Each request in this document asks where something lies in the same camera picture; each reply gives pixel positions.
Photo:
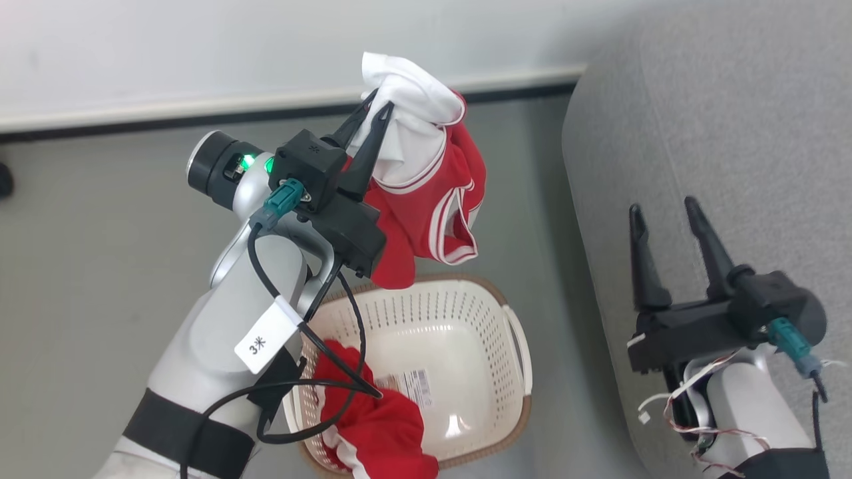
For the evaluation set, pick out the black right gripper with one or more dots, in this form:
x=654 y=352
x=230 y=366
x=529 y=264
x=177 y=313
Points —
x=789 y=299

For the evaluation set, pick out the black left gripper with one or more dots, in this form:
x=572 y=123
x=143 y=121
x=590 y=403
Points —
x=309 y=163

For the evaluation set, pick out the red white sports jersey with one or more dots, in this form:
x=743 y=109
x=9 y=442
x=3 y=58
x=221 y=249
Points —
x=426 y=213

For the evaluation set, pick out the red garment with white trim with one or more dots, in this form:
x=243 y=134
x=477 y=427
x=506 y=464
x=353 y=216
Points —
x=379 y=426

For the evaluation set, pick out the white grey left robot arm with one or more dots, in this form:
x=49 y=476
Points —
x=219 y=332

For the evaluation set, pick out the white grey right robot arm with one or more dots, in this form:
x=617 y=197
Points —
x=745 y=399

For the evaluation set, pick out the cream perforated laundry basket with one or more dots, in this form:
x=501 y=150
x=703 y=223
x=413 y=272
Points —
x=452 y=339

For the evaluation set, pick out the grey fabric sofa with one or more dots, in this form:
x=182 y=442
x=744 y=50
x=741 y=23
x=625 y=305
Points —
x=732 y=133

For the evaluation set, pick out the white black skirting board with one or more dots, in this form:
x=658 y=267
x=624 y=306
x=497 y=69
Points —
x=200 y=110

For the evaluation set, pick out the barcode sticker label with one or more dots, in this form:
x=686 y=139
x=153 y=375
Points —
x=409 y=386

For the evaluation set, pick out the black caster wheel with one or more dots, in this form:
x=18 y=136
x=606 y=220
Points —
x=4 y=181

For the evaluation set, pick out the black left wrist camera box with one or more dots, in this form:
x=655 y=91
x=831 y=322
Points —
x=349 y=233

